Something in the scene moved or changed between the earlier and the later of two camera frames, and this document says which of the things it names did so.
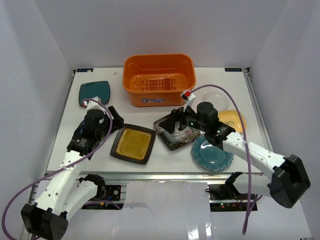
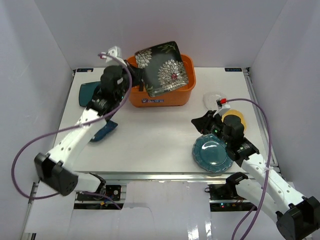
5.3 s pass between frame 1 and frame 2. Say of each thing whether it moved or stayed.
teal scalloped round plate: stayed
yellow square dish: stayed
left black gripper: moved
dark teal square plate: stayed
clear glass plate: stayed
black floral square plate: moved
